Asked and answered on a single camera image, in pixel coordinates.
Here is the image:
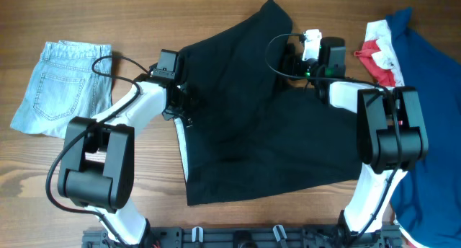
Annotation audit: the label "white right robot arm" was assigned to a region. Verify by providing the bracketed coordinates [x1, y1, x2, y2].
[281, 37, 429, 237]

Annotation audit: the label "navy blue garment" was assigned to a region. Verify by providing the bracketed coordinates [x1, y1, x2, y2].
[386, 8, 460, 247]

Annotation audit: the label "light blue denim shorts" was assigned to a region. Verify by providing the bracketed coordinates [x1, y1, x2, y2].
[10, 40, 112, 138]

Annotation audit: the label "red and white garment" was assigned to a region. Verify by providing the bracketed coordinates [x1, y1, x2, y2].
[354, 20, 405, 87]

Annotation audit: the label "black shorts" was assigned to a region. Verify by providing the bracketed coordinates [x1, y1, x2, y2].
[180, 0, 362, 205]

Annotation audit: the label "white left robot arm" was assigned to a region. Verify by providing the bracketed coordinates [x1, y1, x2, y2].
[45, 74, 192, 247]

